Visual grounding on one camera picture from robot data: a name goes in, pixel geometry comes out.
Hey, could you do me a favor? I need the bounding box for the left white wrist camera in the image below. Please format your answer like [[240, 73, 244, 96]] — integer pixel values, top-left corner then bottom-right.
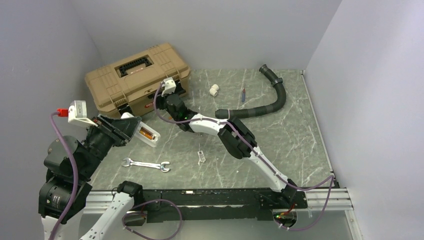
[[57, 100, 98, 128]]

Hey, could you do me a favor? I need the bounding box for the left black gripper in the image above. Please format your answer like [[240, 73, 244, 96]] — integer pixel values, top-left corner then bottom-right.
[[78, 112, 142, 179]]

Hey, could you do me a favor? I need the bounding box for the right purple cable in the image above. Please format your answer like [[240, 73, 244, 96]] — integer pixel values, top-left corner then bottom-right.
[[153, 82, 335, 232]]

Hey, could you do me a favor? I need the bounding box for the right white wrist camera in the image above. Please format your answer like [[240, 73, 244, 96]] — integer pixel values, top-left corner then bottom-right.
[[161, 77, 177, 97]]

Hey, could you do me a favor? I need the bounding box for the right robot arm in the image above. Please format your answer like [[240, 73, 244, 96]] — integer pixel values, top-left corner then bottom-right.
[[153, 92, 301, 208]]

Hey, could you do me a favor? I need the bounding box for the silver open-end wrench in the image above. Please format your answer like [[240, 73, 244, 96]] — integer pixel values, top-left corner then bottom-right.
[[121, 157, 171, 173]]

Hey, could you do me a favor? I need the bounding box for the blue red pen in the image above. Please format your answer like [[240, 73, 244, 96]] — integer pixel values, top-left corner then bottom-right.
[[241, 88, 246, 103]]

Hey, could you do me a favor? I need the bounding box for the tan plastic toolbox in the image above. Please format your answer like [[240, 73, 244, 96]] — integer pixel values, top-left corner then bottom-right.
[[85, 43, 191, 118]]

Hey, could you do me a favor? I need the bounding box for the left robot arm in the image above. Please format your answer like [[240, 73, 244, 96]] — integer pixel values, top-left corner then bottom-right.
[[38, 112, 142, 240]]

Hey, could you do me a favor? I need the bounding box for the orange battery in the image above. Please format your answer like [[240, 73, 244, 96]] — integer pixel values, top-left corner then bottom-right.
[[139, 129, 155, 140]]

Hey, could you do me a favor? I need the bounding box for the white pipe fitting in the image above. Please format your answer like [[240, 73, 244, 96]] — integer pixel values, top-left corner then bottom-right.
[[209, 84, 220, 97]]

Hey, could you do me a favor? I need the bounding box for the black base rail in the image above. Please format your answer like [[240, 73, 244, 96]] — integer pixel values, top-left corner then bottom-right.
[[123, 188, 308, 226]]

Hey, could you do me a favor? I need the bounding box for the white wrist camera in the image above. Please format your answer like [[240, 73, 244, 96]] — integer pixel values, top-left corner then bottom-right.
[[161, 77, 177, 97], [57, 100, 98, 128]]

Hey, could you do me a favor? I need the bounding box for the white remote control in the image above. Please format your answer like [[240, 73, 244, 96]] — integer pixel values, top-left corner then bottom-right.
[[130, 117, 161, 148]]

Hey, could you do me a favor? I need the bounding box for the black corrugated hose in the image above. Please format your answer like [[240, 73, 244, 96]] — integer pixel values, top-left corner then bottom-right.
[[214, 64, 287, 120]]

